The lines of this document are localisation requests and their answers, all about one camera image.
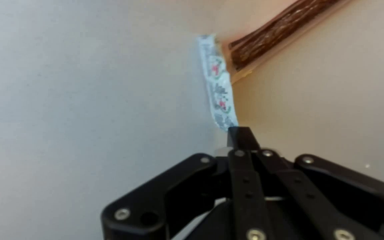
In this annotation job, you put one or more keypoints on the brown chopsticks in clear wrapper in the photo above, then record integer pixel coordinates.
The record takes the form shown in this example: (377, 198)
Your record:
(281, 34)

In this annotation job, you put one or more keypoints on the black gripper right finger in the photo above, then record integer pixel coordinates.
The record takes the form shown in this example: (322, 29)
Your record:
(330, 195)

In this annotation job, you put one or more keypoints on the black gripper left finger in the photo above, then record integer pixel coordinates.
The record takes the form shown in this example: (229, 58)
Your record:
(179, 195)

